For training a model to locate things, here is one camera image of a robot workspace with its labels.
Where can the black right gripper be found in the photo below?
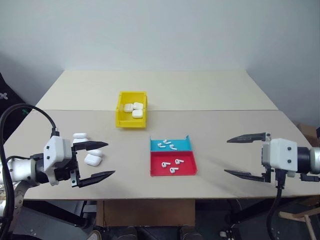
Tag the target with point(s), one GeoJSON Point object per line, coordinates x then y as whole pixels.
{"type": "Point", "coordinates": [268, 171]}

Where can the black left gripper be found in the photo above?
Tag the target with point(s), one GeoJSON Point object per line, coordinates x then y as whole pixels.
{"type": "Point", "coordinates": [65, 173]}

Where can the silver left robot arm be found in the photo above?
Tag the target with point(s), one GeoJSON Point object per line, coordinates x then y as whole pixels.
{"type": "Point", "coordinates": [20, 166]}

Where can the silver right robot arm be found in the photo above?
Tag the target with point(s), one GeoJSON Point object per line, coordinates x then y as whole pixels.
{"type": "Point", "coordinates": [310, 160]}

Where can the yellow plastic bin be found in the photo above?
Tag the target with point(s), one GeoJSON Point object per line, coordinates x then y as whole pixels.
{"type": "Point", "coordinates": [120, 117]}

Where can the small brown cardboard box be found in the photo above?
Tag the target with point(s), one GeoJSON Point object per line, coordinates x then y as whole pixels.
{"type": "Point", "coordinates": [308, 132]}

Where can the brown cardboard box under table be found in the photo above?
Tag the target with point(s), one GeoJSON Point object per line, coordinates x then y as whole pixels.
{"type": "Point", "coordinates": [145, 212]}

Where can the red plastic tray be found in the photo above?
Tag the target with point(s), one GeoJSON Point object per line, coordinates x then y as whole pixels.
{"type": "Point", "coordinates": [155, 170]}

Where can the blue plastic tray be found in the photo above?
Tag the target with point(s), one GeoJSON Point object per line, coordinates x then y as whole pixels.
{"type": "Point", "coordinates": [182, 146]}

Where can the dark rounded shape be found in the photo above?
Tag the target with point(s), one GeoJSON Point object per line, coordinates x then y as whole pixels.
{"type": "Point", "coordinates": [128, 233]}
{"type": "Point", "coordinates": [188, 233]}

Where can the black fabric with white marks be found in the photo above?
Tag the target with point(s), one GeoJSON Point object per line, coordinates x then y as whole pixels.
{"type": "Point", "coordinates": [10, 92]}

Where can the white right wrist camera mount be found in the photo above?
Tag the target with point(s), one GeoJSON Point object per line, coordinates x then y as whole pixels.
{"type": "Point", "coordinates": [280, 155]}

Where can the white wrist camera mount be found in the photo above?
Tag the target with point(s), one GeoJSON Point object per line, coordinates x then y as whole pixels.
{"type": "Point", "coordinates": [56, 152]}
{"type": "Point", "coordinates": [280, 155]}

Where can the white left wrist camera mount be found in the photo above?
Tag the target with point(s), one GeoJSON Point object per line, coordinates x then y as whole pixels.
{"type": "Point", "coordinates": [56, 152]}

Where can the black metal table frame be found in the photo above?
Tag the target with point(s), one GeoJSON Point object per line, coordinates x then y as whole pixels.
{"type": "Point", "coordinates": [245, 212]}

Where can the light wooden frame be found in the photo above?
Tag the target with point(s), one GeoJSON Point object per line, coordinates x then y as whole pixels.
{"type": "Point", "coordinates": [305, 215]}

